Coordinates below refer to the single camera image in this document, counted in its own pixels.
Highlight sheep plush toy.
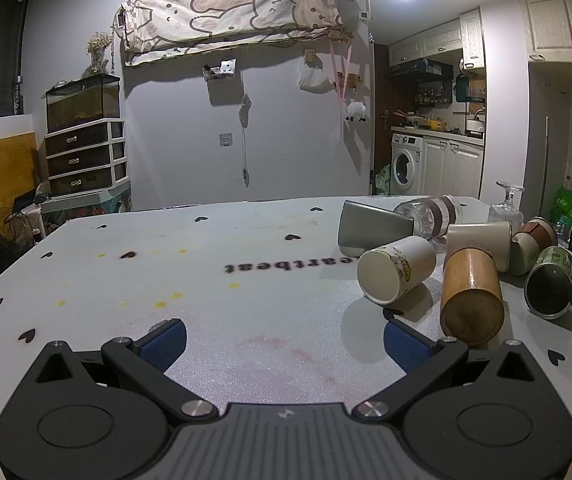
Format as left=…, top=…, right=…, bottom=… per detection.
left=343, top=100, right=369, bottom=124

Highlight white printed cup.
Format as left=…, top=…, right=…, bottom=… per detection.
left=357, top=236, right=437, bottom=306

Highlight green printed cup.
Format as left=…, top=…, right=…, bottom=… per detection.
left=524, top=246, right=572, bottom=321

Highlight grey cup brown sleeve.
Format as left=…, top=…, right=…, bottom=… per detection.
left=510, top=217, right=559, bottom=276

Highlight metal pole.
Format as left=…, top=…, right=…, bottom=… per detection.
left=540, top=117, right=551, bottom=207

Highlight vase of dried flowers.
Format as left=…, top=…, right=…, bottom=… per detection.
left=86, top=31, right=114, bottom=77

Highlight glass fish tank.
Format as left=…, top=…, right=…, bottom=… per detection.
left=46, top=74, right=122, bottom=136

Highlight white plastic drawer unit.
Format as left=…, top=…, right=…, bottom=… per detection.
left=44, top=119, right=129, bottom=197

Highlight clear glass cup brown band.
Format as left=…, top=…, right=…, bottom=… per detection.
left=394, top=195, right=463, bottom=242

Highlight hanging white cable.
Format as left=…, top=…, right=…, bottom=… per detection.
left=238, top=93, right=253, bottom=187

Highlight clear glass goblet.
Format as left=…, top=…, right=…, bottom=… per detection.
left=488, top=181, right=526, bottom=226

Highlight printed blanket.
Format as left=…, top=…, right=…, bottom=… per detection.
left=113, top=0, right=355, bottom=67

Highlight printed storage box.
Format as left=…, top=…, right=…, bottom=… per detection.
left=40, top=185, right=132, bottom=227

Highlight white kitchen cabinets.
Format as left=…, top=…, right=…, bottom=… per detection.
left=388, top=9, right=485, bottom=69
left=422, top=135, right=485, bottom=199

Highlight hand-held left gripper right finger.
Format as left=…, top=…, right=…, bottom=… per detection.
left=352, top=320, right=552, bottom=421

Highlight cream cup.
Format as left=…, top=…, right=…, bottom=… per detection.
left=446, top=222, right=512, bottom=274

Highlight white plastic bag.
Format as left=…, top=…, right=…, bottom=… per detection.
left=298, top=59, right=329, bottom=94

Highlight white wall cabinet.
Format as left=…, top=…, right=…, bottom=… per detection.
left=518, top=0, right=572, bottom=64

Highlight small wall shelf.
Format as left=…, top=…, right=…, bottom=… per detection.
left=202, top=59, right=238, bottom=84

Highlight green shopping bag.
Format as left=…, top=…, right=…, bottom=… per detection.
left=551, top=187, right=572, bottom=232

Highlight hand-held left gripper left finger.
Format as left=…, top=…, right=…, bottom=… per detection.
left=16, top=318, right=217, bottom=423

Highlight white kitchen upper cabinets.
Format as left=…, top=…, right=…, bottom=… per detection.
left=388, top=9, right=485, bottom=69

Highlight white washing machine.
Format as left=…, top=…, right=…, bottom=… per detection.
left=390, top=132, right=425, bottom=196

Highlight wooden cup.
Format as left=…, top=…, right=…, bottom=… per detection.
left=440, top=248, right=506, bottom=349

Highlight white kitchen lower cabinets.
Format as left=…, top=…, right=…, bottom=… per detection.
left=422, top=135, right=485, bottom=199

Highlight pink ribbon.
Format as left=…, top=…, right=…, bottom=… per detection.
left=329, top=39, right=355, bottom=111

